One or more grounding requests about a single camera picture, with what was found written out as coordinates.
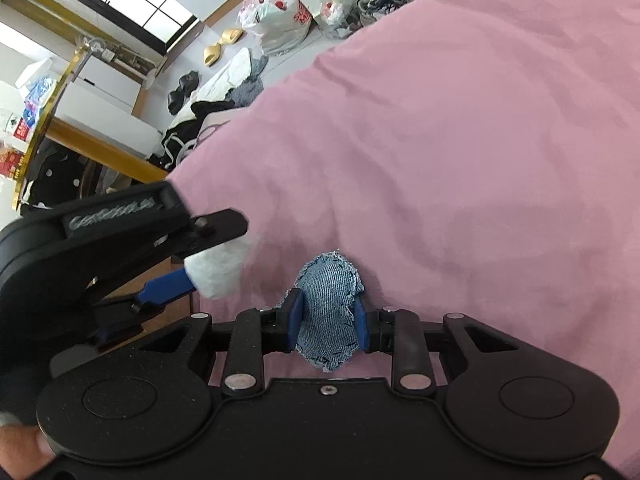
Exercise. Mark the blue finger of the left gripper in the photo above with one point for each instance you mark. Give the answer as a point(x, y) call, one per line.
point(212, 230)
point(157, 293)

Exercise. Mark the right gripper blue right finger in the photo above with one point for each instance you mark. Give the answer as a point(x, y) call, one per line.
point(398, 334)

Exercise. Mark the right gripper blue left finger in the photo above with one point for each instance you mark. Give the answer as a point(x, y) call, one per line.
point(257, 333)

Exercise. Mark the brown cardboard box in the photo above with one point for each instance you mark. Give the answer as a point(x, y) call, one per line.
point(120, 321)

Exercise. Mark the white cloth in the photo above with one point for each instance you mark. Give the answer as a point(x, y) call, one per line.
point(216, 272)

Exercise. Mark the blue denim cloth piece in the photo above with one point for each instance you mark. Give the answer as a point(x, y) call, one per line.
point(327, 338)

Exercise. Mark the person's left hand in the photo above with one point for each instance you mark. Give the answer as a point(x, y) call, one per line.
point(24, 450)

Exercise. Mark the black polka dot bag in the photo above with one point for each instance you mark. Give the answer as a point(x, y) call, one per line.
point(59, 175)

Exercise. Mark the black clothes pile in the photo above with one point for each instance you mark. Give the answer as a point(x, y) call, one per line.
point(179, 141)

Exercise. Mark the pink bear laptop bag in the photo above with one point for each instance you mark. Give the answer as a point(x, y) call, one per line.
point(211, 124)

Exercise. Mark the round yellow-legged table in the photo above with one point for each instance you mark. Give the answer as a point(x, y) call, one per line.
point(77, 140)

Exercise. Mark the red snack package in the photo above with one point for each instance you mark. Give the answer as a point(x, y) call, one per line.
point(14, 136)

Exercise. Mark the left black slipper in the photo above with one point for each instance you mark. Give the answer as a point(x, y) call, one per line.
point(175, 100)

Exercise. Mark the black slipper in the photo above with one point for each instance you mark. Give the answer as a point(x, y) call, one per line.
point(175, 100)
point(189, 82)

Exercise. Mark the grey fuzzy cloth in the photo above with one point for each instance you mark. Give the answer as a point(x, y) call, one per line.
point(251, 87)

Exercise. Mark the right black slipper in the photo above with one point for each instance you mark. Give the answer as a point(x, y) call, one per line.
point(189, 82)

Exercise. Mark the white floor mat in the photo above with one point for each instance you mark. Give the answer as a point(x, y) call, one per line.
point(236, 71)

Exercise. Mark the blue plastic wipes pack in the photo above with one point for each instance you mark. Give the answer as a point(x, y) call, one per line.
point(39, 93)

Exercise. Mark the left yellow slipper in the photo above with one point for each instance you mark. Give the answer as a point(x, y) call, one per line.
point(212, 54)

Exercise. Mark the yellow slipper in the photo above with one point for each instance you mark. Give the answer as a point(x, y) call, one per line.
point(212, 54)
point(230, 36)

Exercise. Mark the right yellow slipper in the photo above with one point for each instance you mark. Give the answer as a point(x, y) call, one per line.
point(230, 36)

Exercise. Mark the pink bed sheet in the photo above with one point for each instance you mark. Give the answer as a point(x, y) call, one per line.
point(474, 156)

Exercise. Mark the white red shopping bag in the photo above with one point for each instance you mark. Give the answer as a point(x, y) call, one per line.
point(278, 25)

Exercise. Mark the small clear plastic bag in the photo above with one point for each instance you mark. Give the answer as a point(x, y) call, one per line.
point(338, 19)

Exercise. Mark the left grey sneaker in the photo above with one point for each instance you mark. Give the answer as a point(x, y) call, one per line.
point(376, 9)

